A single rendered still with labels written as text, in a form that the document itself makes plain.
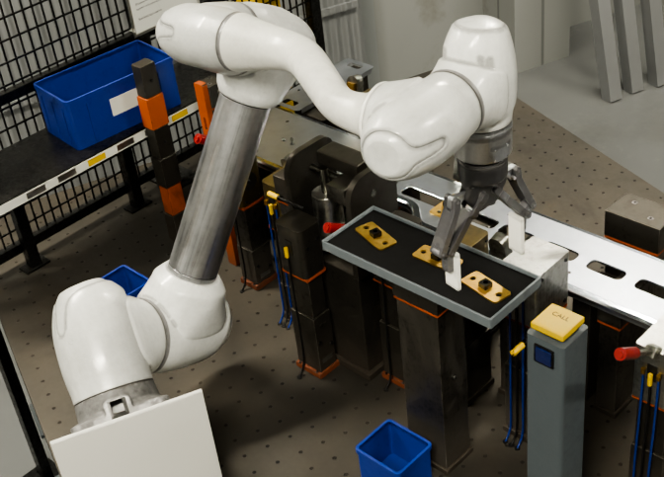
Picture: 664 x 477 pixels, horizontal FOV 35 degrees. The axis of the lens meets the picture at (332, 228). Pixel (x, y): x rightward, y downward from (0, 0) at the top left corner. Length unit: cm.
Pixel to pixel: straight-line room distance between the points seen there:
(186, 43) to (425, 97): 57
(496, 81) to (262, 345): 110
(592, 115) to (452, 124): 324
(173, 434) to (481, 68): 90
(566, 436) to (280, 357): 78
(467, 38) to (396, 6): 333
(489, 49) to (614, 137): 301
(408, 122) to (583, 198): 148
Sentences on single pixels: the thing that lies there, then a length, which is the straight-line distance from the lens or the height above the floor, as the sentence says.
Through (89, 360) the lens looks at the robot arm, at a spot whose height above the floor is 100.
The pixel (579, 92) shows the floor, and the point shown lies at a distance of 481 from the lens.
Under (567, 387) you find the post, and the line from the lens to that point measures 173.
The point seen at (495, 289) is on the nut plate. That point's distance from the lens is 174.
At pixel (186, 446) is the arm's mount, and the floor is 84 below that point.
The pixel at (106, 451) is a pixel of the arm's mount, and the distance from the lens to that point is 197.
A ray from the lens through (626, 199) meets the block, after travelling 220.
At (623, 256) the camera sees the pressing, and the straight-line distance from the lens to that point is 210.
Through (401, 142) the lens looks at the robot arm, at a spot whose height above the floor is 156.
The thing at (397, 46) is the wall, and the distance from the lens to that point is 488.
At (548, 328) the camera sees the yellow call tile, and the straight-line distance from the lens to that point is 167.
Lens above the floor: 224
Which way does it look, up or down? 34 degrees down
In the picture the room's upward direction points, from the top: 7 degrees counter-clockwise
